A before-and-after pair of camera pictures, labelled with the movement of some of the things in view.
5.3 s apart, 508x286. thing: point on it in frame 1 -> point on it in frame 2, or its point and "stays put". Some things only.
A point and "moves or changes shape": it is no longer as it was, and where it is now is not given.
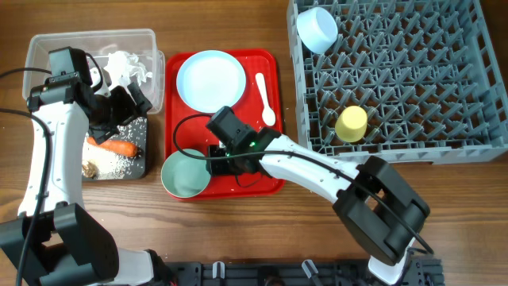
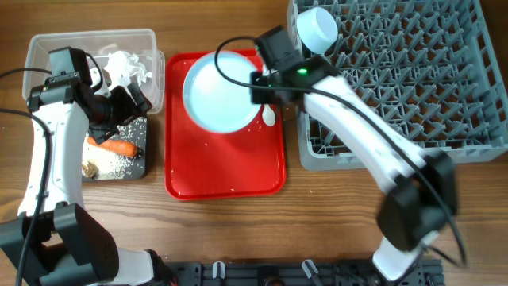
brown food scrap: (90, 170) stays put
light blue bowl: (317, 29) stays put
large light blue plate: (209, 80) moves or changes shape
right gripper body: (218, 165) -> (259, 88)
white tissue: (124, 68) stays put
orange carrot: (121, 148) stays put
